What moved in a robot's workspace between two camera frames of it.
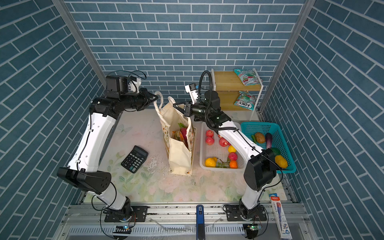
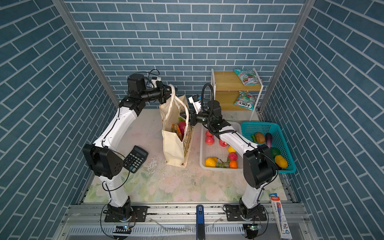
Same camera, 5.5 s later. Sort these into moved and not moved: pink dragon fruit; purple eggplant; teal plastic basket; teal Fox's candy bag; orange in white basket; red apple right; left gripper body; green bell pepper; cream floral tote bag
Moved: left gripper body; cream floral tote bag; pink dragon fruit
Not moved: purple eggplant; teal plastic basket; orange in white basket; green bell pepper; teal Fox's candy bag; red apple right
